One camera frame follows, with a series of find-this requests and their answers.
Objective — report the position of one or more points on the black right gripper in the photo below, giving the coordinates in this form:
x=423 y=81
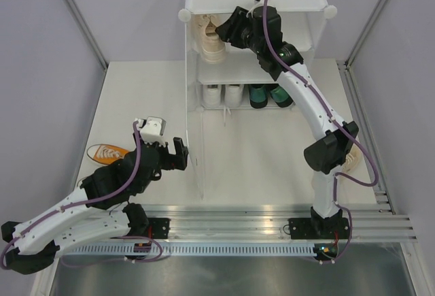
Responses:
x=227 y=31

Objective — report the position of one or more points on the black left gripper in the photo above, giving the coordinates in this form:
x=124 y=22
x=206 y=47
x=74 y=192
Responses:
x=181 y=158

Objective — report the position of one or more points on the beige sneaker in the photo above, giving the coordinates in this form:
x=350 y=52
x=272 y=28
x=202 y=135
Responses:
x=352 y=159
x=211 y=48

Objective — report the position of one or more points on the clear cabinet door panel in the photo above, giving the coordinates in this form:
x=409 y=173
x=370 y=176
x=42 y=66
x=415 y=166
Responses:
x=195 y=135

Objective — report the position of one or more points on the white sneaker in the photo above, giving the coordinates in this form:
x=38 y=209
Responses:
x=212 y=95
x=233 y=96

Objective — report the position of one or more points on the green pointed shoe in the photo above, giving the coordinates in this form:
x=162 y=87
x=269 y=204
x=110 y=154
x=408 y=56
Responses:
x=280 y=96
x=258 y=97

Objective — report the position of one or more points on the orange sneaker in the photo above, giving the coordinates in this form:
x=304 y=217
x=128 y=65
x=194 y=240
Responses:
x=105 y=154

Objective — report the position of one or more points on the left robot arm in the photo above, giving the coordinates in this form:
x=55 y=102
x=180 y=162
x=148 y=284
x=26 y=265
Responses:
x=98 y=209

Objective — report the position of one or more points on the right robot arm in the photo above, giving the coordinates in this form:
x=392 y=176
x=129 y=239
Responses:
x=333 y=136

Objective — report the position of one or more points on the white plastic shoe cabinet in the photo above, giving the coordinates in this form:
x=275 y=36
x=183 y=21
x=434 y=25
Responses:
x=302 y=24

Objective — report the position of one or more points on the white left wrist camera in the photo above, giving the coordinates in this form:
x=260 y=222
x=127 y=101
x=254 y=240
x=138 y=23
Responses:
x=151 y=130

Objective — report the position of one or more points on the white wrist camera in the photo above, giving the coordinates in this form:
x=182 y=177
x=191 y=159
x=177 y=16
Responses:
x=151 y=130
x=260 y=1

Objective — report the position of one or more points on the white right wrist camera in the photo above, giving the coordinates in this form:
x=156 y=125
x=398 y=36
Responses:
x=260 y=1

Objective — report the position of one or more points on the right aluminium frame post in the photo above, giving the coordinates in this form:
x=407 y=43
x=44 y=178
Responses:
x=375 y=15

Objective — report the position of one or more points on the aluminium frame post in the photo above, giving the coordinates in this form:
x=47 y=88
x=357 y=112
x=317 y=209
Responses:
x=375 y=15
x=85 y=30

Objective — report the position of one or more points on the white slotted cable duct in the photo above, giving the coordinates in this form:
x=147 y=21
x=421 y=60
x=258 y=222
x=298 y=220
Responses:
x=197 y=249

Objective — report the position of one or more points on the left aluminium frame post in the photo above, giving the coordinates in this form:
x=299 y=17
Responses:
x=85 y=30

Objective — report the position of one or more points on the aluminium mounting rail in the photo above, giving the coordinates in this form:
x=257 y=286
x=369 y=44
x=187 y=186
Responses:
x=264 y=223

